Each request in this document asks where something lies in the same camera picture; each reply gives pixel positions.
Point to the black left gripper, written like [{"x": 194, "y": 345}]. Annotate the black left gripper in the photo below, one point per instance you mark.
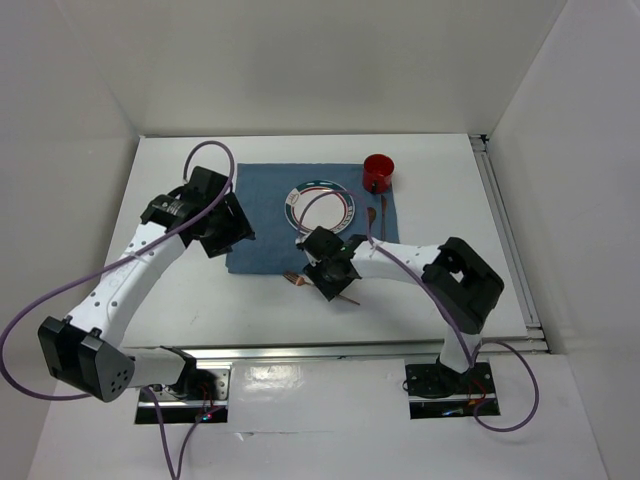
[{"x": 238, "y": 228}]

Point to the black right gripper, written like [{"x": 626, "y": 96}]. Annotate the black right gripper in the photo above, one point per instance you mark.
[{"x": 313, "y": 272}]

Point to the blue cloth placemat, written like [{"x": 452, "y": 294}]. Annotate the blue cloth placemat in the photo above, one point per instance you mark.
[{"x": 261, "y": 190}]

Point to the copper fork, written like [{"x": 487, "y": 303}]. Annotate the copper fork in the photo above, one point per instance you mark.
[{"x": 299, "y": 280}]

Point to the white plate green red rim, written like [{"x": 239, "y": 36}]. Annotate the white plate green red rim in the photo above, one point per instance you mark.
[{"x": 321, "y": 203}]

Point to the copper spoon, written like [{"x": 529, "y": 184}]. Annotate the copper spoon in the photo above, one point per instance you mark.
[{"x": 371, "y": 217}]

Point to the red enamel mug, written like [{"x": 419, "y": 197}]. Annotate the red enamel mug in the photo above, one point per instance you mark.
[{"x": 378, "y": 170}]

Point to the copper knife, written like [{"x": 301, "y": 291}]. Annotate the copper knife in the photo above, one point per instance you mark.
[{"x": 384, "y": 205}]

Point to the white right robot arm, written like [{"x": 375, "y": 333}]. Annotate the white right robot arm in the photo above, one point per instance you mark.
[{"x": 462, "y": 286}]

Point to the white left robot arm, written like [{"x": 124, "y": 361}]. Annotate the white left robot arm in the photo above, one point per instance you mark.
[{"x": 84, "y": 348}]

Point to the aluminium front rail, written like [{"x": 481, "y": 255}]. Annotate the aluminium front rail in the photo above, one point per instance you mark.
[{"x": 317, "y": 352}]

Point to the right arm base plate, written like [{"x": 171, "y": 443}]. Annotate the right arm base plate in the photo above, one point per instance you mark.
[{"x": 436, "y": 393}]

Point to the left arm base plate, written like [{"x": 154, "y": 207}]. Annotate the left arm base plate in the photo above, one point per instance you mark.
[{"x": 206, "y": 401}]

